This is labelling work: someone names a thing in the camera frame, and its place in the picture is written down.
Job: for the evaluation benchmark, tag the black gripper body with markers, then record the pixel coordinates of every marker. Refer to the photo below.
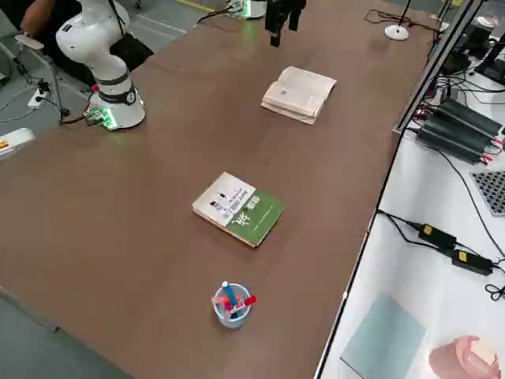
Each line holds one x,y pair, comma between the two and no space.
286,4

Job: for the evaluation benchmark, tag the white blue paperback book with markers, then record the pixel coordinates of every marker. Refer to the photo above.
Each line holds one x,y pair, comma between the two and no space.
300,92

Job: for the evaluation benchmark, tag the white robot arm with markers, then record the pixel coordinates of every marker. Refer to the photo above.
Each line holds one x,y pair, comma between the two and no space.
256,8
90,39

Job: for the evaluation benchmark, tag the green white paperback book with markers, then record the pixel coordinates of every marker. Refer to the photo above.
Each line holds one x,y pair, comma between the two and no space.
256,221

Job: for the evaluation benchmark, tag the white desk lamp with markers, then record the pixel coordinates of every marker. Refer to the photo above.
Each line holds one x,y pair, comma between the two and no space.
396,32

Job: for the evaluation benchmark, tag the small circuit board red light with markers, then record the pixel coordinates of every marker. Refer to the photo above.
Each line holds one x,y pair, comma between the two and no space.
422,112

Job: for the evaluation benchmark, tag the black power supply unit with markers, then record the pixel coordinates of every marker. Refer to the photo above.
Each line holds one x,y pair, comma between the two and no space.
450,142
469,114

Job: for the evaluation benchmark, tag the black monitor stand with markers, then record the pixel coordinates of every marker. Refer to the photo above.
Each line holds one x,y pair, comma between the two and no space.
493,59

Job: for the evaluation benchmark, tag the white power strip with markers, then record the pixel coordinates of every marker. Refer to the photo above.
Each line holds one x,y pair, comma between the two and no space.
37,98

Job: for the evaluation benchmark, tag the black power adapter yellow label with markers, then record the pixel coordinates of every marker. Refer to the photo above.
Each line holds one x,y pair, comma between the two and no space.
471,260
436,235

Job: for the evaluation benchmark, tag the grey perforated tray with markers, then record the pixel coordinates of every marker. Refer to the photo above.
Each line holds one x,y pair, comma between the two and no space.
491,193

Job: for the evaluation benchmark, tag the blue white marker pen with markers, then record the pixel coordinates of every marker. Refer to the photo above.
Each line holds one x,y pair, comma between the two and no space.
228,294

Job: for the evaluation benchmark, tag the red marker pen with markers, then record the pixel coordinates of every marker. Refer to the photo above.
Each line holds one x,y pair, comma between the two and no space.
248,302

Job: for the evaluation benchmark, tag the pink marker pen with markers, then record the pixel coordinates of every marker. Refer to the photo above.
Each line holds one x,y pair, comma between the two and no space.
220,301

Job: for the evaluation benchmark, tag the white box orange label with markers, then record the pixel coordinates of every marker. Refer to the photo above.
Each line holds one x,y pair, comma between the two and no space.
16,142

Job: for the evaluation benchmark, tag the clear blue pen cup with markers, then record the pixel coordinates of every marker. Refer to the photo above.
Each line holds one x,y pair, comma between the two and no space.
233,321

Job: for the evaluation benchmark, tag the pale green sheet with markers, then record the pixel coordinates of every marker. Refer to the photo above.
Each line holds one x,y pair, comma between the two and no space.
382,335

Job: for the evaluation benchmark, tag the pink plastic object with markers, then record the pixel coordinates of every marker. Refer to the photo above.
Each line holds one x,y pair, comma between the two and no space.
461,359

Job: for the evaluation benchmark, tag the table divider rail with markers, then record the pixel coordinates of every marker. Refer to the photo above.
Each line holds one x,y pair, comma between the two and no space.
432,67

